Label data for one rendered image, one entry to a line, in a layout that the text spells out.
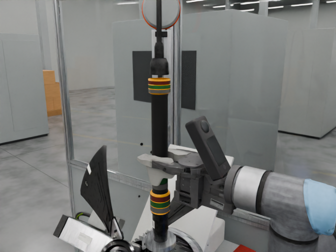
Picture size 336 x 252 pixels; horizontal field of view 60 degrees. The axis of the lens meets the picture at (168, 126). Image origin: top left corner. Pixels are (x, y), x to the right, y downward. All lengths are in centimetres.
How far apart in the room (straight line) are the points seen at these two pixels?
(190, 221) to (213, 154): 50
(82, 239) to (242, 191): 68
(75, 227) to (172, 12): 89
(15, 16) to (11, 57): 737
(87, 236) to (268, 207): 69
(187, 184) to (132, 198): 122
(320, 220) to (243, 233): 100
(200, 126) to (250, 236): 99
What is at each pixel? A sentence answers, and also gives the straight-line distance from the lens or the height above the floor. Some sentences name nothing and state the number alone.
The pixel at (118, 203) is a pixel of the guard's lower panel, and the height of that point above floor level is 81.
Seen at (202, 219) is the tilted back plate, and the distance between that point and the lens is 99.
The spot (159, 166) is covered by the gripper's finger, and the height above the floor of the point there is 150.
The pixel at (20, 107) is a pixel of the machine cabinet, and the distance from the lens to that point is 632.
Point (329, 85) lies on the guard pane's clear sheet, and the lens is 119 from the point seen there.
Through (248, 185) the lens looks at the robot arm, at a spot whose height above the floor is 150.
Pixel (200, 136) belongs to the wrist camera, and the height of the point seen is 156.
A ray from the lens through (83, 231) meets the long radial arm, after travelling 107.
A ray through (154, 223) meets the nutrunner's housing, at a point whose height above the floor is 135.
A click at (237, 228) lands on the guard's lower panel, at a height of 91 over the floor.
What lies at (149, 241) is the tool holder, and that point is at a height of 130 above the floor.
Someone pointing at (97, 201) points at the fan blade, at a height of 127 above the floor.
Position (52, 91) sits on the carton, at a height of 67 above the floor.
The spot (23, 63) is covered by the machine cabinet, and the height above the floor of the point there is 151.
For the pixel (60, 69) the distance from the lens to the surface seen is 198.
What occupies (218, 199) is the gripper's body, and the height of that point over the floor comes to 145.
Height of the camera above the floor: 171
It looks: 14 degrees down
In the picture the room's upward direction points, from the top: straight up
